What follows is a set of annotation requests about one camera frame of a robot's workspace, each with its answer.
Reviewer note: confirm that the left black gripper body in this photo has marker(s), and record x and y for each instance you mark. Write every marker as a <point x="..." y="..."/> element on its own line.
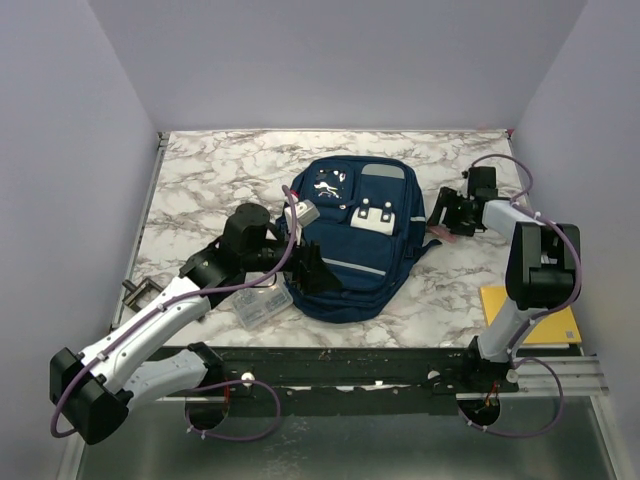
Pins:
<point x="266" y="259"/>

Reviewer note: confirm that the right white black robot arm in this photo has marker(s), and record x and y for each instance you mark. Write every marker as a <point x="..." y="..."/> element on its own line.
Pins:
<point x="544" y="270"/>

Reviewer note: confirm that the navy blue student backpack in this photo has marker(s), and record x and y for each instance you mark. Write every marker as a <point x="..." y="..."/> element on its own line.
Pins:
<point x="370" y="230"/>

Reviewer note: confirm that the aluminium extrusion frame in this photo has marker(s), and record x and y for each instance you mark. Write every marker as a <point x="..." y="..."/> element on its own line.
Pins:
<point x="578" y="376"/>

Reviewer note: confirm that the clear plastic parts box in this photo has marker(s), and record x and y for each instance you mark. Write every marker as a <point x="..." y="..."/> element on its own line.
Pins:
<point x="255" y="306"/>

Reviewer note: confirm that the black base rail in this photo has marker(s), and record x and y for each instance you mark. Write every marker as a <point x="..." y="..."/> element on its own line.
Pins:
<point x="349" y="381"/>

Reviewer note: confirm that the pink eraser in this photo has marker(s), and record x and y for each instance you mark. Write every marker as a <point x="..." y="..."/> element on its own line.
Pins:
<point x="442" y="233"/>

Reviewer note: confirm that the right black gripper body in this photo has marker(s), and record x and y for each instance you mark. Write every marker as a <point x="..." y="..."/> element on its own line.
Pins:
<point x="460" y="203"/>

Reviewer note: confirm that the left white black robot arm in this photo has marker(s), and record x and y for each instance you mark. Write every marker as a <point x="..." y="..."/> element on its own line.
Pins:
<point x="94" y="390"/>

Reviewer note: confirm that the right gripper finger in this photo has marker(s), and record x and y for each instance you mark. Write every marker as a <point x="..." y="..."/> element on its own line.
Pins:
<point x="456" y="225"/>
<point x="444" y="204"/>

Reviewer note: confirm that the metal table clamp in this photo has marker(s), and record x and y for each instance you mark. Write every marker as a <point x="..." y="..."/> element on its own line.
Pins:
<point x="148" y="292"/>

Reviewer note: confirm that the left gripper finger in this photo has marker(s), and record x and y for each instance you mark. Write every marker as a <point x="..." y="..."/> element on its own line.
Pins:
<point x="315" y="277"/>
<point x="295" y="276"/>

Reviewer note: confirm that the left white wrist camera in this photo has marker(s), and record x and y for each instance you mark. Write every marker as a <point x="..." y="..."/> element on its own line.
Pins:
<point x="298" y="216"/>

